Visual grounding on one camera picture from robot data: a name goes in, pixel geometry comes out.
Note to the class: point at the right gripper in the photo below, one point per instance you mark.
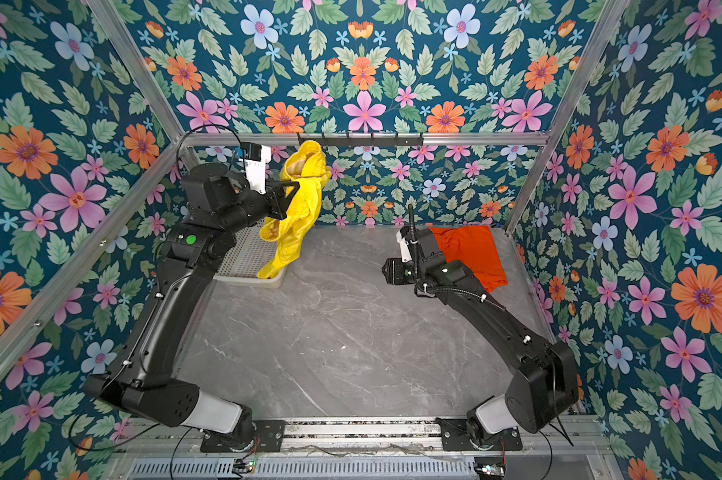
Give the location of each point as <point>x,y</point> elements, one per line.
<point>394,271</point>

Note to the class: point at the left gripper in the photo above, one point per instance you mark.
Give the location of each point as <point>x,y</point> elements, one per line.
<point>279,195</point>

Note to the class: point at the yellow shorts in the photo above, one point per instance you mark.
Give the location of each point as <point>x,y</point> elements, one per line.
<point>308,167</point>

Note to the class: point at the orange shorts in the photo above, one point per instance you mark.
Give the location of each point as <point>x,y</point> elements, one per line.
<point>475,247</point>

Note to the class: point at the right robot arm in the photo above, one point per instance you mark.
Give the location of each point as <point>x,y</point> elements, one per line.
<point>544,374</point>

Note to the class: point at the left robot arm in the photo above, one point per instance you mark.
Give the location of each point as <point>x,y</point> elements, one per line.
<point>141,381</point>

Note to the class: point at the white plastic basket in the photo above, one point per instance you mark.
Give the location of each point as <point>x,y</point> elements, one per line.
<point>242,263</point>

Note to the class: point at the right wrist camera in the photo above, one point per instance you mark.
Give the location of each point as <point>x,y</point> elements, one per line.
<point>408,244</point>

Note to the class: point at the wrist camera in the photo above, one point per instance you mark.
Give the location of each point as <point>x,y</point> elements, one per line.
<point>256,158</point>
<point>408,244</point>

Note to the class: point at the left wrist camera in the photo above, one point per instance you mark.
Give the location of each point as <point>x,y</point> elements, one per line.
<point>256,158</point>

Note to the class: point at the black hook rail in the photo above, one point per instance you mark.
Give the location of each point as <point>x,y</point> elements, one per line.
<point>347,140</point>

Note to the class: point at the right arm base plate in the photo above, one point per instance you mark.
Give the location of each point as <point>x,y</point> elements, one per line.
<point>460,434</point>

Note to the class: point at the aluminium mounting rail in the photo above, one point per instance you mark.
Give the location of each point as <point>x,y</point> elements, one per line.
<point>421,435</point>

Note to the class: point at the white vented cable duct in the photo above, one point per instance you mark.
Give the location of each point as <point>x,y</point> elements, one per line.
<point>305,468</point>

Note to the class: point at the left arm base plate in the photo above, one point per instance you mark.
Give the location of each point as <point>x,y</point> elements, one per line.
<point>250,436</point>

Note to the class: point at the aluminium frame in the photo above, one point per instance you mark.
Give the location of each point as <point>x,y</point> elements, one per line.
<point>39,312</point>

